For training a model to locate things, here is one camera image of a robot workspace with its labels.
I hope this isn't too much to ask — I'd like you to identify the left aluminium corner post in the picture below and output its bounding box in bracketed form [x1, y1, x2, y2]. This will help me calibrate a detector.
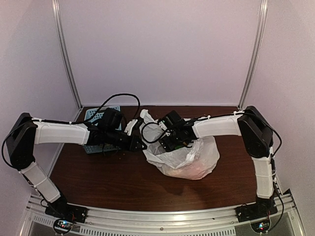
[52, 0, 83, 109]

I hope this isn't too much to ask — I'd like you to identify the left circuit board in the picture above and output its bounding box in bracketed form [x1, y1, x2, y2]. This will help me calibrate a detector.
[53, 219, 74, 235]

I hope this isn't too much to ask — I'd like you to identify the circuit board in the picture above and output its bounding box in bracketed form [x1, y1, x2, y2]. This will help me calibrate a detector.
[53, 219, 74, 235]
[251, 219, 271, 234]

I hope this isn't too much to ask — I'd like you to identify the aluminium corner post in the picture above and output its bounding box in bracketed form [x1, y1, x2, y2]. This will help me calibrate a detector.
[52, 0, 83, 109]
[238, 0, 268, 110]

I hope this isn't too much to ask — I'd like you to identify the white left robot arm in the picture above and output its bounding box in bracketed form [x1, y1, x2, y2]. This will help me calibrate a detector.
[1, 108, 147, 218]

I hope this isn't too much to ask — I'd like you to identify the aluminium front rail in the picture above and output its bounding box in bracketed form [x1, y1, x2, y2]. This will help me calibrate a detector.
[24, 189, 303, 236]

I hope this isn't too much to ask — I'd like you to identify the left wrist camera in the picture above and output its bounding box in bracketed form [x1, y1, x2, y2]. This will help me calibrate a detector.
[124, 117, 144, 136]

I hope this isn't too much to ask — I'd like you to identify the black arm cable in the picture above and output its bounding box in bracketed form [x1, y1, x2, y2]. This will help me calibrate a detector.
[1, 92, 141, 168]
[141, 112, 283, 158]

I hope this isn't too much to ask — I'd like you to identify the right aluminium corner post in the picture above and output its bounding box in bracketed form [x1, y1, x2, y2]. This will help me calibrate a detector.
[238, 0, 268, 110]

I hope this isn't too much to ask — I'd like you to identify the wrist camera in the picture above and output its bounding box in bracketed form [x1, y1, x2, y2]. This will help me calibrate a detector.
[124, 117, 144, 136]
[158, 119, 171, 136]

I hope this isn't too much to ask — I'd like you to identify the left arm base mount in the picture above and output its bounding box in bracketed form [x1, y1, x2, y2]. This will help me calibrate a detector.
[43, 192, 88, 223]

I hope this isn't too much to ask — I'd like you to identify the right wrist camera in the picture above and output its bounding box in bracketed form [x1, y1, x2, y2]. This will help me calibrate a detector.
[158, 119, 171, 136]

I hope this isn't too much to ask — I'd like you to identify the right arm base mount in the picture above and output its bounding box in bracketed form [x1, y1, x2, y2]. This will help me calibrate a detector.
[235, 197, 278, 222]

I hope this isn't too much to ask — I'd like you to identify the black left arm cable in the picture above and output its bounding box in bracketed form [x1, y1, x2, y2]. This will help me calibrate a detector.
[1, 92, 141, 168]

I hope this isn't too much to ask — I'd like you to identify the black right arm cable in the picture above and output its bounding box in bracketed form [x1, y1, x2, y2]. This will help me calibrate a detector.
[141, 112, 283, 158]

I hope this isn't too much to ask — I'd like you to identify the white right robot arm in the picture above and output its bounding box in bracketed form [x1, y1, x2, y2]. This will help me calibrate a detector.
[158, 106, 276, 217]

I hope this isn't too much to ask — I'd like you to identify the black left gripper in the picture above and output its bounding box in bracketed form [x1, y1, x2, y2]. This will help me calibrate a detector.
[106, 128, 147, 152]

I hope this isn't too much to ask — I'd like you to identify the right circuit board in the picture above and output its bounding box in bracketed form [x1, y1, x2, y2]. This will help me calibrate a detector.
[251, 219, 271, 234]

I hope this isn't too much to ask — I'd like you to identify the light blue plastic basket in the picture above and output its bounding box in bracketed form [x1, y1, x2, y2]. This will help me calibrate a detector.
[83, 106, 121, 154]

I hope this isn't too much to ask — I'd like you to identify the white plastic bag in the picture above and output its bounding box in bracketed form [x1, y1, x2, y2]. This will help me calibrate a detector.
[139, 109, 220, 181]

